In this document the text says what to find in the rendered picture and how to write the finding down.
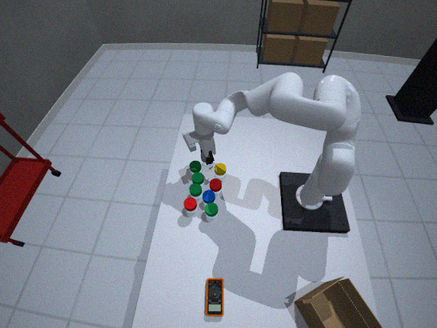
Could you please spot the brown cardboard box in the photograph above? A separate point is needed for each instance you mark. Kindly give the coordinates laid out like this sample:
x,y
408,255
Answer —
x,y
332,308

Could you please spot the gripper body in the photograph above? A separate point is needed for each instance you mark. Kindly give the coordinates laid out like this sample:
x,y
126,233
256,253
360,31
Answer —
x,y
207,146

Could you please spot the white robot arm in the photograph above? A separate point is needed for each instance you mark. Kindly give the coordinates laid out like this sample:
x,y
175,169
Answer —
x,y
335,104

